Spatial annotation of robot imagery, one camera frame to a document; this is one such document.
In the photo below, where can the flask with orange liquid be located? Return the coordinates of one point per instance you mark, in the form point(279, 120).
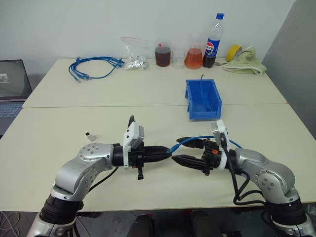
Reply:
point(193, 59)

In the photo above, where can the cola bottle with blue label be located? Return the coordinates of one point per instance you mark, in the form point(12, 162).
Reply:
point(212, 47)

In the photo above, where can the clear bag of couplers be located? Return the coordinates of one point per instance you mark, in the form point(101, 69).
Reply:
point(134, 53)

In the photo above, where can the small empty clear beaker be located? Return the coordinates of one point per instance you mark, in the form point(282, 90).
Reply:
point(178, 63)

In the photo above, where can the dark rounded shape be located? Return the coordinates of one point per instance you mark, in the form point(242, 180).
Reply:
point(142, 225)

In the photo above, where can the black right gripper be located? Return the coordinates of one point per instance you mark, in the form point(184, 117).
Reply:
point(210, 155)

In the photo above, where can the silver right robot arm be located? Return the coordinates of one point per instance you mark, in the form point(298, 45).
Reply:
point(269, 177)

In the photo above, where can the yellow tape roll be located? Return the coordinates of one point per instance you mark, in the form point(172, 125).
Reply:
point(231, 52)

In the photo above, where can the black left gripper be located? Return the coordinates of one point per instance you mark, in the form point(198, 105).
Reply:
point(138, 156)

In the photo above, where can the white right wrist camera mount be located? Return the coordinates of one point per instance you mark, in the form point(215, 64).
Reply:
point(217, 128)

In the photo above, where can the beaker with dark red liquid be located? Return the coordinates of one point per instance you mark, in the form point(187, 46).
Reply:
point(163, 56)

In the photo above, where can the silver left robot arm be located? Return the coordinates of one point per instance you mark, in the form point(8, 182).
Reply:
point(84, 170)

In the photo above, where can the blue plastic bin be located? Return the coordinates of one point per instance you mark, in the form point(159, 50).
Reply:
point(205, 116)

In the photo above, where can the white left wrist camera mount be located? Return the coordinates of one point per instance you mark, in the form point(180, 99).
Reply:
point(132, 130)

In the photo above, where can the grey laptop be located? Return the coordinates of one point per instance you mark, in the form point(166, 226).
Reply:
point(12, 81)

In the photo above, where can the light green towel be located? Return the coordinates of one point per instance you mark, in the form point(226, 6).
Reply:
point(247, 63)

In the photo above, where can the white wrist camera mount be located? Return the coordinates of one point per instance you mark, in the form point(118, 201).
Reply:
point(217, 128)
point(132, 130)

